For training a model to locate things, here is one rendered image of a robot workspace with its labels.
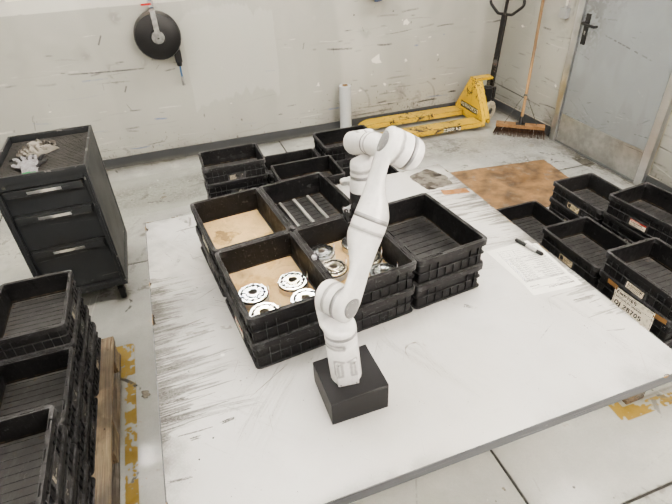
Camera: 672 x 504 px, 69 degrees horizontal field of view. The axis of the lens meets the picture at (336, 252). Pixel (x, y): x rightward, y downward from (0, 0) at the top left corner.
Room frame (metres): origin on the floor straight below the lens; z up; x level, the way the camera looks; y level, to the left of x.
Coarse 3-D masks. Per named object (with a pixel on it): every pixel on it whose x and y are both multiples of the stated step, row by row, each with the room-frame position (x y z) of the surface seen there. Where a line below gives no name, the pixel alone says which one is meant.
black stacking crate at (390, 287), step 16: (336, 224) 1.62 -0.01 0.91; (304, 240) 1.56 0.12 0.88; (320, 240) 1.59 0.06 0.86; (336, 240) 1.62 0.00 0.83; (384, 240) 1.49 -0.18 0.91; (384, 256) 1.49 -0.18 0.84; (400, 256) 1.39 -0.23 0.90; (368, 288) 1.25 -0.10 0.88; (384, 288) 1.28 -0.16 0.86; (400, 288) 1.30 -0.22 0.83; (368, 304) 1.24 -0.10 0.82
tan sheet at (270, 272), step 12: (264, 264) 1.48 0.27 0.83; (276, 264) 1.48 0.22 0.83; (288, 264) 1.48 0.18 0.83; (240, 276) 1.42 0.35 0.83; (252, 276) 1.41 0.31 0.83; (264, 276) 1.41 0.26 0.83; (276, 276) 1.41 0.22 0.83; (240, 288) 1.35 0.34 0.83; (276, 288) 1.34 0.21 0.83; (312, 288) 1.33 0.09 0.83; (276, 300) 1.27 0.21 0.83; (288, 300) 1.27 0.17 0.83
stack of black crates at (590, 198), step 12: (564, 180) 2.69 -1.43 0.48; (576, 180) 2.72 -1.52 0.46; (588, 180) 2.75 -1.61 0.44; (600, 180) 2.68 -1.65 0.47; (564, 192) 2.57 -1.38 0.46; (576, 192) 2.71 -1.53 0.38; (588, 192) 2.70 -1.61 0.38; (600, 192) 2.66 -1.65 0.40; (612, 192) 2.58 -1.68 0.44; (552, 204) 2.65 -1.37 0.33; (564, 204) 2.56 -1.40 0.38; (576, 204) 2.48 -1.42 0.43; (588, 204) 2.39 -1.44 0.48; (600, 204) 2.55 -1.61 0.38; (564, 216) 2.54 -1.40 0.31; (576, 216) 2.45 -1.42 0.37; (588, 216) 2.38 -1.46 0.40; (600, 216) 2.32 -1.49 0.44
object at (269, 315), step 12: (264, 240) 1.50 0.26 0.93; (216, 252) 1.43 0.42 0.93; (228, 276) 1.29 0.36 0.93; (324, 276) 1.28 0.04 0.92; (300, 300) 1.15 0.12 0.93; (312, 300) 1.15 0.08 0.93; (264, 312) 1.10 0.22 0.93; (276, 312) 1.11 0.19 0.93; (288, 312) 1.12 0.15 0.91; (252, 324) 1.07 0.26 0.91
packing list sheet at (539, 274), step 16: (496, 256) 1.64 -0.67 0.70; (512, 256) 1.64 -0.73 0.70; (528, 256) 1.63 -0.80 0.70; (544, 256) 1.63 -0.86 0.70; (512, 272) 1.53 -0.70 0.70; (528, 272) 1.52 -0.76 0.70; (544, 272) 1.52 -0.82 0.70; (560, 272) 1.52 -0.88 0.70; (528, 288) 1.43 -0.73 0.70; (544, 288) 1.42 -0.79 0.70; (560, 288) 1.42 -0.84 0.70
